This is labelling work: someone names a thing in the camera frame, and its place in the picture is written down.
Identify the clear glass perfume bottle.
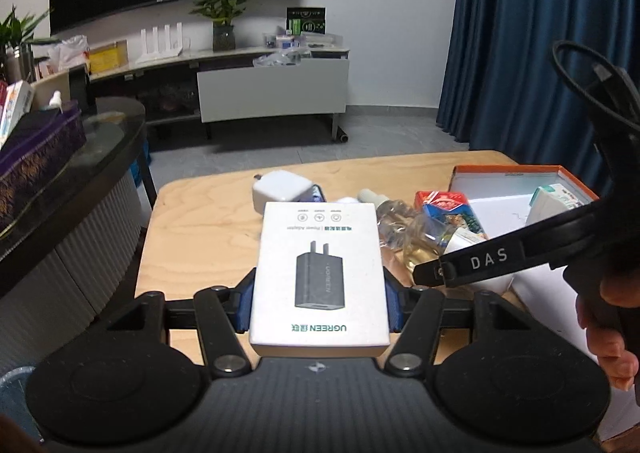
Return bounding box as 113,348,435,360
357,188,454,272

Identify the white UGREEN charger box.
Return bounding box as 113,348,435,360
248,202,390,358

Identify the red blue playing card box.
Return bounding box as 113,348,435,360
414,191,487,251

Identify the white cube power adapter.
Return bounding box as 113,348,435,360
252,169,314,214

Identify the person's right hand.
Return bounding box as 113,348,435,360
576,271,639,391

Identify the teal white small carton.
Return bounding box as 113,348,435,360
525,184,584,225

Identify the orange rimmed storage box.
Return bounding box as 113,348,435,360
449,165,598,239

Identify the blue tissue pack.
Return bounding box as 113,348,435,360
311,184,326,202

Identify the black glass side table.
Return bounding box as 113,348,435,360
0,95,158,299

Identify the white tv console cabinet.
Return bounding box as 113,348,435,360
90,44,349,143

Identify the dark blue curtain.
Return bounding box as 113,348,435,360
437,0,639,195

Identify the purple patterned tin box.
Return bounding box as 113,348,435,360
1,101,86,236

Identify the white wifi router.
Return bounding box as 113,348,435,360
136,22,183,64

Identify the yellow cardboard box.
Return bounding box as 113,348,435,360
87,40,128,75

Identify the black green product box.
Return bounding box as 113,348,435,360
286,6,326,36

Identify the white plastic bag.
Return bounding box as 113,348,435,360
47,35,90,72

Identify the potted green bamboo plant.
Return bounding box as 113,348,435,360
190,0,248,52

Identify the left green plant in flask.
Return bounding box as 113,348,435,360
1,4,60,84

